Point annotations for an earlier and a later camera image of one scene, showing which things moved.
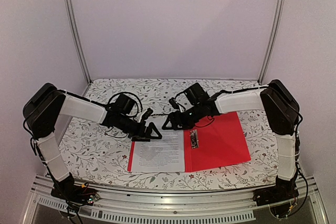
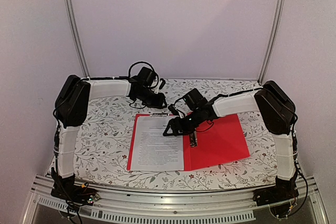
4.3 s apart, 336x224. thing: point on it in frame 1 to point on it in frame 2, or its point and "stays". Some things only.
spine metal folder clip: x=193 y=135 stays
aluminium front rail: x=175 y=204 stays
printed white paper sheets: x=165 y=155 stays
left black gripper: x=140 y=135 to x=159 y=102
